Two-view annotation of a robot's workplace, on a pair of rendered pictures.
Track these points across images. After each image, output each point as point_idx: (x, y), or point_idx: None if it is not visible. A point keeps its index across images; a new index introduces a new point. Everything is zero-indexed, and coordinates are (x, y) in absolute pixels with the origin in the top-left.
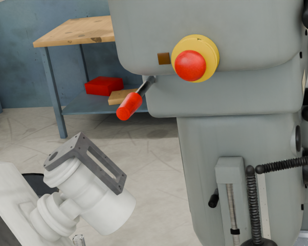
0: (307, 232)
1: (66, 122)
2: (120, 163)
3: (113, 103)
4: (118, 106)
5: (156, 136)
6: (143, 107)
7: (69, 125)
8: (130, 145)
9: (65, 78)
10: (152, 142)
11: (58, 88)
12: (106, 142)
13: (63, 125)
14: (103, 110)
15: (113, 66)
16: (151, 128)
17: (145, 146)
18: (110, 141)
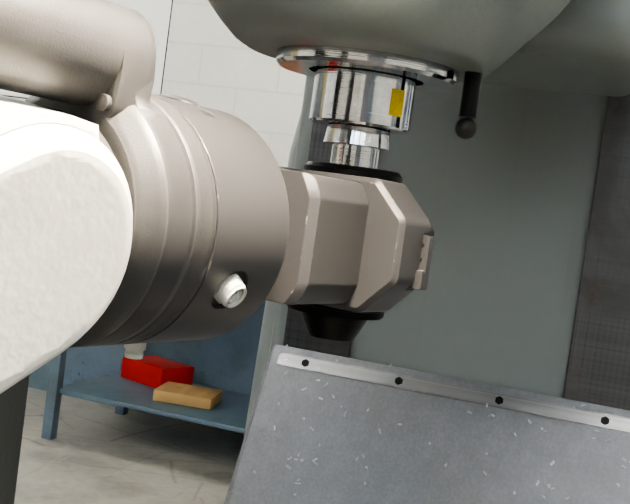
0: (533, 398)
1: (64, 419)
2: (133, 501)
3: (161, 399)
4: (168, 406)
5: (221, 480)
6: (213, 418)
7: (67, 424)
8: (165, 481)
9: (93, 347)
10: (210, 487)
11: (76, 361)
12: (123, 465)
13: (54, 413)
14: (138, 404)
15: (186, 347)
16: (217, 467)
17: (194, 490)
18: (131, 466)
